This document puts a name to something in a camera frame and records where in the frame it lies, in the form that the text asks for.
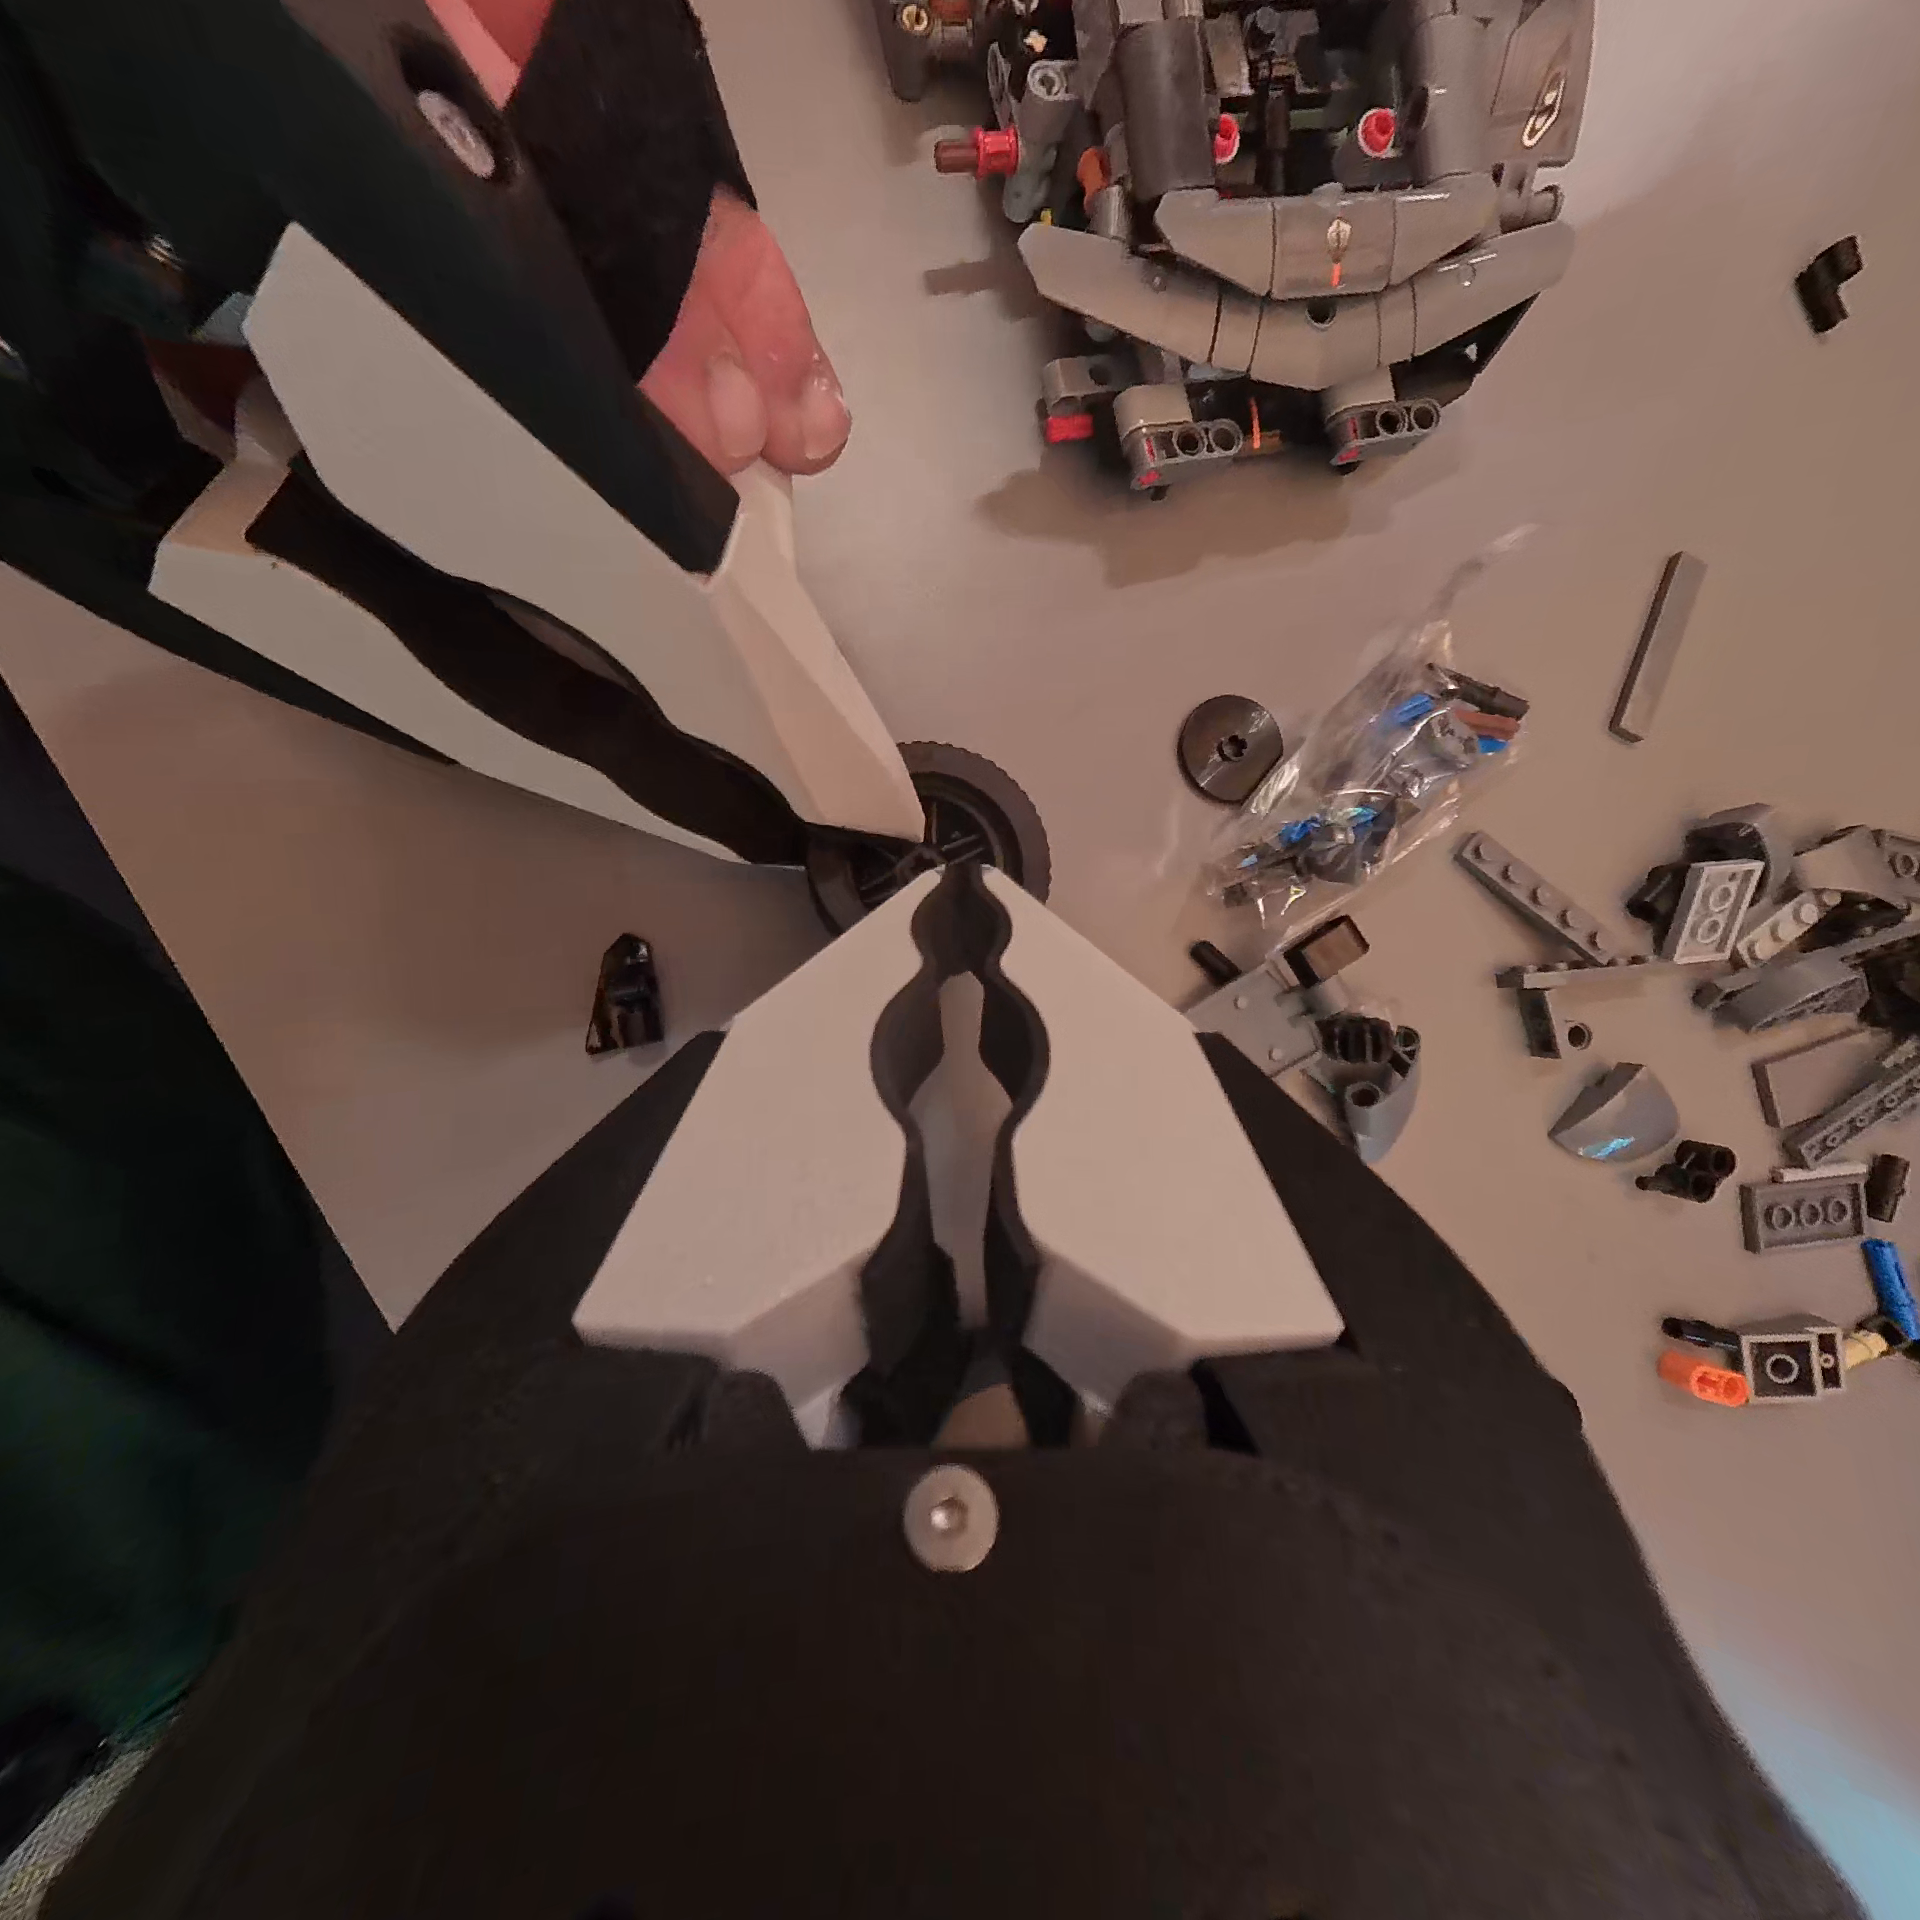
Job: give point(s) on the person's left hand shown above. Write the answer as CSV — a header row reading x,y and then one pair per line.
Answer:
x,y
748,377

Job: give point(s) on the black spoked rim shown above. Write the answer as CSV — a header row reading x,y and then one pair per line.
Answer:
x,y
953,816

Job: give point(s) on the dark grey square brick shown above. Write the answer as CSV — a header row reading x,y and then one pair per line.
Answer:
x,y
1785,1365

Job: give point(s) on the black curved slope piece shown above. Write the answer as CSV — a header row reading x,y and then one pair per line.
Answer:
x,y
623,1002

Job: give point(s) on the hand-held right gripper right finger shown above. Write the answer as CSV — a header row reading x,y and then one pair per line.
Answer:
x,y
1169,1200

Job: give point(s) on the grey wheel arch assembly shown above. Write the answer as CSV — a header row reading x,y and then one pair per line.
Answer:
x,y
1275,1020

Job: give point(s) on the grey quarter dome piece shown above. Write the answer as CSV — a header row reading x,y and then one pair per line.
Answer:
x,y
1621,1117

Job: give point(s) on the black axle pin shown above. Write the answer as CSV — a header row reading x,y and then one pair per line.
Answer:
x,y
1216,963

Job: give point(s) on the orange connector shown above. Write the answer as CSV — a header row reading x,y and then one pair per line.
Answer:
x,y
1710,1379

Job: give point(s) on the pile of grey lego pieces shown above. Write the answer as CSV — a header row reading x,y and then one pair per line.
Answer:
x,y
1710,909

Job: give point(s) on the small black angled piece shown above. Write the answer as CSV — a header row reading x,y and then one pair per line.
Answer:
x,y
1829,277

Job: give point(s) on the black rubber tyre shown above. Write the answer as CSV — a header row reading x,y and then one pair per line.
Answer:
x,y
1021,841

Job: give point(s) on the clear bag of small parts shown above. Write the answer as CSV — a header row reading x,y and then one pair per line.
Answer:
x,y
1378,780

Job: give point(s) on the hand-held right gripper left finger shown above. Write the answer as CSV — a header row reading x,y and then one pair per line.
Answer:
x,y
736,1185

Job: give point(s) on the grey lego car model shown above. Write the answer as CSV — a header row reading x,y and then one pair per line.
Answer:
x,y
1291,269

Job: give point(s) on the dark round disc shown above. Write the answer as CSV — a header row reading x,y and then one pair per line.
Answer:
x,y
1221,749

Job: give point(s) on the long grey tile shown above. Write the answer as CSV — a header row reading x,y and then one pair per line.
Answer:
x,y
1656,645

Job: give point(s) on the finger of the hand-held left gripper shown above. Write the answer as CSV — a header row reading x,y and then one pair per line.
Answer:
x,y
225,578
495,453

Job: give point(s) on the blue pin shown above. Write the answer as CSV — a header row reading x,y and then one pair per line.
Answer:
x,y
1892,1292

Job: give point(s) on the black connector pin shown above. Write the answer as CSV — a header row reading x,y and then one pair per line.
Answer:
x,y
1695,1332

